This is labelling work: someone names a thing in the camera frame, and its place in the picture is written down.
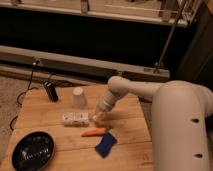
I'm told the black round plate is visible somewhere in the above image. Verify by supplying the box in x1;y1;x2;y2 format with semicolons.
11;131;55;171

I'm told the white paper cup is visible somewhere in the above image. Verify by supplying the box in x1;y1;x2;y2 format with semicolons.
73;87;87;109

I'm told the orange carrot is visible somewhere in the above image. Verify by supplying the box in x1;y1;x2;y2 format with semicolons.
81;128;106;137

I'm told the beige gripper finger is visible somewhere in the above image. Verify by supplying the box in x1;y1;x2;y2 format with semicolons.
92;111;102;122
98;113;110;127

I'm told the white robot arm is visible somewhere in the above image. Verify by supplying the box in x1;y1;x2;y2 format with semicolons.
92;76;213;171

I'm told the black rectangular device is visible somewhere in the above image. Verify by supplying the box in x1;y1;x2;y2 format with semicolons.
44;82;58;102

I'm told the blue sponge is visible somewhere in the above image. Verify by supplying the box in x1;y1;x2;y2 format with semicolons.
95;133;117;158

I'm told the metal pole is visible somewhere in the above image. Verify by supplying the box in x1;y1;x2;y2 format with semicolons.
153;0;187;73

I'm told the grey baseboard rail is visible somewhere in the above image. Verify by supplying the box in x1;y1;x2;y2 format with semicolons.
0;45;170;82

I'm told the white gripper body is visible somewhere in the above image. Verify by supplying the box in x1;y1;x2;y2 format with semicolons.
97;90;119;112

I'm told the black cable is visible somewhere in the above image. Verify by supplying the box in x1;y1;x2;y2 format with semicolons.
9;59;40;131

